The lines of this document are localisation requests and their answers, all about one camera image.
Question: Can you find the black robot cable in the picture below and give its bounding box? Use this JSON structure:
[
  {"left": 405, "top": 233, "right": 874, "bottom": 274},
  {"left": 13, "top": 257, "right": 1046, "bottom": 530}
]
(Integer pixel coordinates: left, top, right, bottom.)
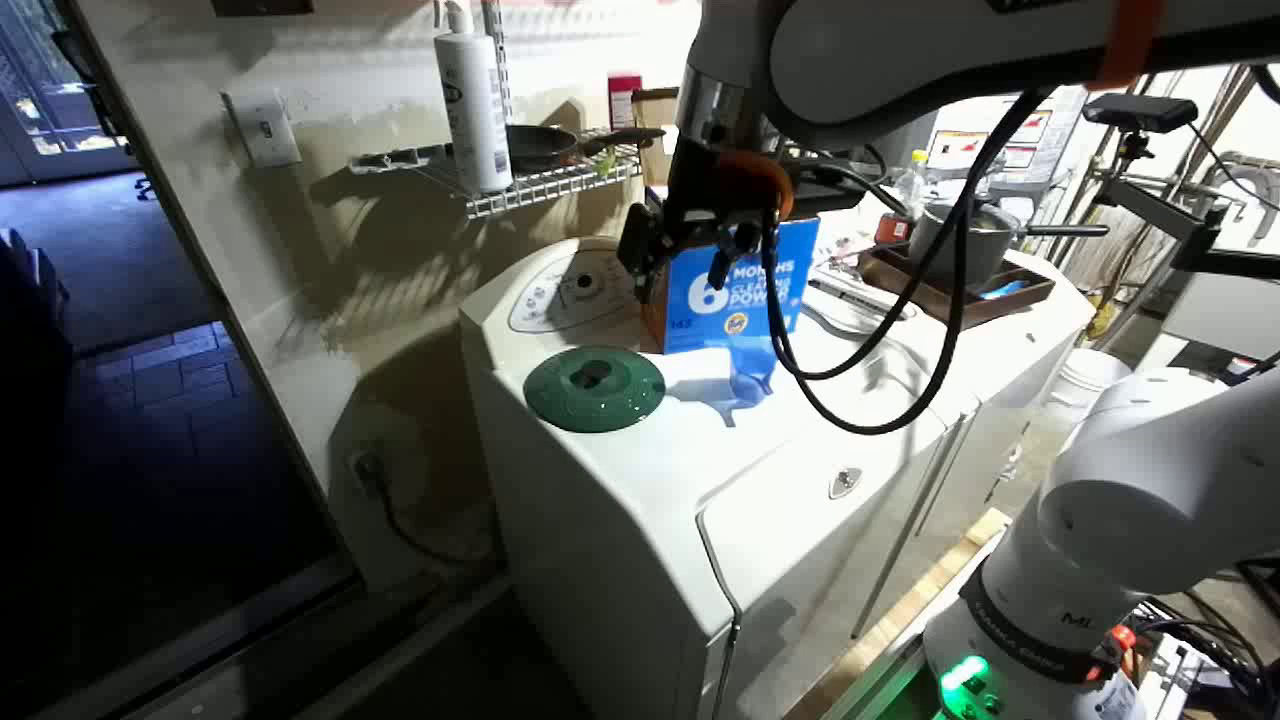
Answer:
[{"left": 762, "top": 84, "right": 1060, "bottom": 441}]

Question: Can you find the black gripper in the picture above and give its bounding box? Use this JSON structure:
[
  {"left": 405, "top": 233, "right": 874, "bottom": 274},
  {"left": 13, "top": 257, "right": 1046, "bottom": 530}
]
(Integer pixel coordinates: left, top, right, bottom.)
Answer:
[{"left": 659, "top": 133, "right": 806, "bottom": 291}]

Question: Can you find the blue cardboard box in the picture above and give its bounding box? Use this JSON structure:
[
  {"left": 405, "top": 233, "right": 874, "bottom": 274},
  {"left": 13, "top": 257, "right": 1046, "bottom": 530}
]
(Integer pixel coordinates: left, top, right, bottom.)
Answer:
[{"left": 637, "top": 213, "right": 826, "bottom": 358}]

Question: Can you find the black tripod stand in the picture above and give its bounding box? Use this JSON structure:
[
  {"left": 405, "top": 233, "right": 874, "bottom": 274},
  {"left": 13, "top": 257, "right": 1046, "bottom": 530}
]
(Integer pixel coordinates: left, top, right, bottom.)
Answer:
[{"left": 1091, "top": 166, "right": 1280, "bottom": 288}]

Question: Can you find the black frying pan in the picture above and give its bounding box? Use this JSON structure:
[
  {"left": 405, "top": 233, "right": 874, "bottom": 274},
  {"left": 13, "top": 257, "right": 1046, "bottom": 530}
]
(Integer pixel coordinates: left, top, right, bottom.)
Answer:
[{"left": 500, "top": 118, "right": 670, "bottom": 178}]

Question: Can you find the wooden plank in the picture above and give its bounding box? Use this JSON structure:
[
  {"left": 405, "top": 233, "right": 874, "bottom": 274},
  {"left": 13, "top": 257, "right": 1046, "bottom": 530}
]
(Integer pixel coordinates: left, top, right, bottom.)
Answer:
[{"left": 785, "top": 503, "right": 1018, "bottom": 720}]

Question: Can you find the white washing machine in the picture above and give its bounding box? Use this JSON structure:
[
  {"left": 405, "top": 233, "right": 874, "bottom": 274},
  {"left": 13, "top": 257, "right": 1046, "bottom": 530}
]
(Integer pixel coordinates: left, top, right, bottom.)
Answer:
[{"left": 458, "top": 236, "right": 969, "bottom": 720}]

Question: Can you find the grey cooking pot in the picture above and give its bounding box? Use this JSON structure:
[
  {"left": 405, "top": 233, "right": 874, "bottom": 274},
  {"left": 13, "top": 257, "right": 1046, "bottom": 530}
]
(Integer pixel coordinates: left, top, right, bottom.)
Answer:
[{"left": 904, "top": 194, "right": 1112, "bottom": 291}]

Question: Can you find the orange strap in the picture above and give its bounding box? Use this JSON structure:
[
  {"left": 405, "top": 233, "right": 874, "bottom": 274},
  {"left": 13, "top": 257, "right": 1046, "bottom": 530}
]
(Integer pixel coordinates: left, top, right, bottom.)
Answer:
[{"left": 1087, "top": 0, "right": 1167, "bottom": 87}]

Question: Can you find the white plastic bottle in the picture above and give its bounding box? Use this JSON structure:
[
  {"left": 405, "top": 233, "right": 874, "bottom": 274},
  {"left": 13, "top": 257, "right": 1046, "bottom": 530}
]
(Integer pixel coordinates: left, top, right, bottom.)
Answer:
[{"left": 429, "top": 0, "right": 522, "bottom": 201}]

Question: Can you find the red container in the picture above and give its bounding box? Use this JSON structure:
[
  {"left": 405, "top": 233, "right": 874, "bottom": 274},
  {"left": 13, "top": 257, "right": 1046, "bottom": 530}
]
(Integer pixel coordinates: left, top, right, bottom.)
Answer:
[{"left": 603, "top": 70, "right": 649, "bottom": 135}]

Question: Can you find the dark green round plate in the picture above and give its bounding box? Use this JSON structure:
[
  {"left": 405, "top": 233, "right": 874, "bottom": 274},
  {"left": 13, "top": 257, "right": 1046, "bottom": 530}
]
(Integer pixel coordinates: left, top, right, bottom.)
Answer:
[{"left": 522, "top": 345, "right": 670, "bottom": 434}]

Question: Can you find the white wire shelf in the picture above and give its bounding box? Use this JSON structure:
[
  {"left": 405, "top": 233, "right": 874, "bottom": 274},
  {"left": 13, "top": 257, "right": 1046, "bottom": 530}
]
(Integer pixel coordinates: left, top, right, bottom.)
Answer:
[{"left": 348, "top": 138, "right": 649, "bottom": 222}]

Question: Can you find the white wall outlet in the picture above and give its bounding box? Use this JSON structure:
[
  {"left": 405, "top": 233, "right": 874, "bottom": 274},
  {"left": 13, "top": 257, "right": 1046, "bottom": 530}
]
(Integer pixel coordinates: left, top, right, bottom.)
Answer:
[{"left": 220, "top": 87, "right": 303, "bottom": 170}]

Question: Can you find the brown cardboard box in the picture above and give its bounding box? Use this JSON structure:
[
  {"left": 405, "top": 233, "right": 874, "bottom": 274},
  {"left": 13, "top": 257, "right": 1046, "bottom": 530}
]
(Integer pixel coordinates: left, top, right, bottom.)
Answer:
[{"left": 628, "top": 84, "right": 687, "bottom": 190}]

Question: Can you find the black camera on stand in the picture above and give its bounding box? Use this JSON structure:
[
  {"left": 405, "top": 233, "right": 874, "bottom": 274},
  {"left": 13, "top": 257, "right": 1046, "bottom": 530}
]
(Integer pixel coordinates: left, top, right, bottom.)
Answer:
[{"left": 1079, "top": 93, "right": 1204, "bottom": 166}]

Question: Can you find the white dryer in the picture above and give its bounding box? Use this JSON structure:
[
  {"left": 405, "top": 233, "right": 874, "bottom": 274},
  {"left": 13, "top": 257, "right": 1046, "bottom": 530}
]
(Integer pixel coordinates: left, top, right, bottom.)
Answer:
[{"left": 796, "top": 244, "right": 1099, "bottom": 643}]

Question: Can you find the black power cord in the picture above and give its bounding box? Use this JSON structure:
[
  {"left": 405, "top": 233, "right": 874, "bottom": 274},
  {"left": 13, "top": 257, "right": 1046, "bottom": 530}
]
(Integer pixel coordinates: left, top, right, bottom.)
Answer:
[{"left": 348, "top": 446, "right": 500, "bottom": 572}]

